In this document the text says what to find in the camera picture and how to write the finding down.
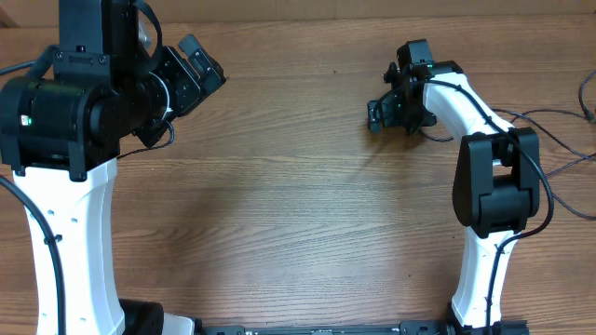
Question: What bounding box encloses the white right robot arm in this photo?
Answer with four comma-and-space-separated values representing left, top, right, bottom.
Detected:
367, 39, 546, 334

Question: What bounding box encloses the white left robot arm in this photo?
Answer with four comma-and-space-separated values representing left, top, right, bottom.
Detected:
1, 0, 226, 334

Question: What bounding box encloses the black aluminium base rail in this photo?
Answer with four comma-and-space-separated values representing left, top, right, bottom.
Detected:
199, 320, 530, 335

